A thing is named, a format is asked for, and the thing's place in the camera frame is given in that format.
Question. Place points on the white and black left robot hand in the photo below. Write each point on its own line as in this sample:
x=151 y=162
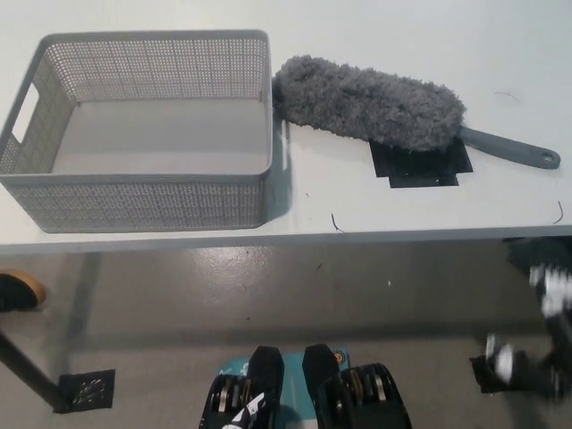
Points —
x=246 y=413

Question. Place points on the black table leg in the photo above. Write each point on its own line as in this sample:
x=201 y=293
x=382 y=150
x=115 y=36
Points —
x=27 y=371

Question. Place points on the black tape patch on desk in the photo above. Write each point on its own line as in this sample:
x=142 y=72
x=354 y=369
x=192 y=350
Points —
x=415 y=172

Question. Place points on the black table foot plate left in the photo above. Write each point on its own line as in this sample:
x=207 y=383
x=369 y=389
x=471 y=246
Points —
x=85 y=391

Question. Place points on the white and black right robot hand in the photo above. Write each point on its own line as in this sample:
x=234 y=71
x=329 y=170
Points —
x=552 y=322

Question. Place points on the black tape patch on floor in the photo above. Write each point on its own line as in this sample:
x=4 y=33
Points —
x=479 y=377

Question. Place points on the wooden round object at edge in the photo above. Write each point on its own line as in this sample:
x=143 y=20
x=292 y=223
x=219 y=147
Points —
x=18 y=290

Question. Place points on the grey perforated plastic basket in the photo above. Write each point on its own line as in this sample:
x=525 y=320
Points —
x=134 y=205

